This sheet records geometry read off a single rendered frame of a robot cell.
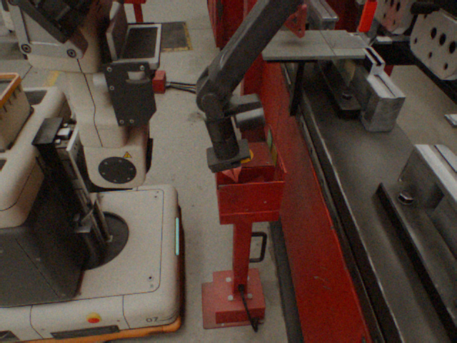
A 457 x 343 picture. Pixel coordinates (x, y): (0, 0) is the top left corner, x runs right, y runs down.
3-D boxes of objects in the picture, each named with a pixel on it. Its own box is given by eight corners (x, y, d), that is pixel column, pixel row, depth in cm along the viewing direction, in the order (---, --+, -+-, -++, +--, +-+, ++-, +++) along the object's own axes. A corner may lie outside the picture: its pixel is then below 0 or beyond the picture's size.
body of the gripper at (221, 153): (252, 161, 74) (245, 136, 69) (209, 171, 75) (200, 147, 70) (248, 143, 79) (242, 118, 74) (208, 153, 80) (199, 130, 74)
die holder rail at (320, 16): (293, 4, 157) (296, -19, 150) (305, 4, 157) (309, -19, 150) (316, 45, 120) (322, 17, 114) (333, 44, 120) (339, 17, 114)
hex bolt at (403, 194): (394, 194, 61) (397, 188, 60) (408, 194, 61) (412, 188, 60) (400, 205, 59) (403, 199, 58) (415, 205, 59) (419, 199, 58)
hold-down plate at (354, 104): (313, 68, 106) (315, 58, 104) (329, 67, 107) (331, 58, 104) (338, 118, 85) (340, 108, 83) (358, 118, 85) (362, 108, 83)
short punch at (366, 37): (353, 32, 93) (363, -6, 87) (360, 31, 93) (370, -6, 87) (364, 46, 86) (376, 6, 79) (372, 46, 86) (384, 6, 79)
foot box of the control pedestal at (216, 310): (201, 284, 145) (199, 269, 137) (255, 279, 147) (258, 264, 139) (203, 329, 131) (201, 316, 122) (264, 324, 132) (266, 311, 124)
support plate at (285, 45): (256, 34, 97) (256, 31, 96) (344, 33, 97) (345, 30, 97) (263, 60, 84) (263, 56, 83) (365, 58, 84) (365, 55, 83)
